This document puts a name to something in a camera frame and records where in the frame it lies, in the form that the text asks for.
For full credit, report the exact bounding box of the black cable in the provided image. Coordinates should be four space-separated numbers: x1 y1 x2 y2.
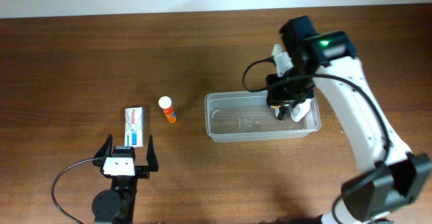
242 56 392 161
51 157 102 224

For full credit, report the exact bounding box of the white plastic bottle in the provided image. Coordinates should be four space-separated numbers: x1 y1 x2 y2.
290 99 311 122

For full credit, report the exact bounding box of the clear plastic container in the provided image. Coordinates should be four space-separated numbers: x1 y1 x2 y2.
205 91 321 142

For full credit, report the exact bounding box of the dark bottle white cap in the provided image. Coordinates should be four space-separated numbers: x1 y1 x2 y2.
275 105 291 121

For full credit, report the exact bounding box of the right black cable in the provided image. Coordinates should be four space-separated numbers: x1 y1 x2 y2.
242 56 392 161

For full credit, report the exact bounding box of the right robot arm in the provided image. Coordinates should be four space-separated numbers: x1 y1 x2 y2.
266 16 431 223

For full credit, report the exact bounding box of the orange tube white cap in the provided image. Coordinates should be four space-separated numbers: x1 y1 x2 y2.
158 96 176 123

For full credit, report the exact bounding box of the white Panadol box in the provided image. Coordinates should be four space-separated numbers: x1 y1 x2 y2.
124 107 144 147

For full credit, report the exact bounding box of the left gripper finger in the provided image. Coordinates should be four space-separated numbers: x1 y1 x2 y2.
146 135 159 172
94 134 113 158

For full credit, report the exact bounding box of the left black cable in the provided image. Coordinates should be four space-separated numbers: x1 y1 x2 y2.
51 157 102 224

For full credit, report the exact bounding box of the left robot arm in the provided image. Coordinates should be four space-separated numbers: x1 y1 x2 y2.
92 136 159 223

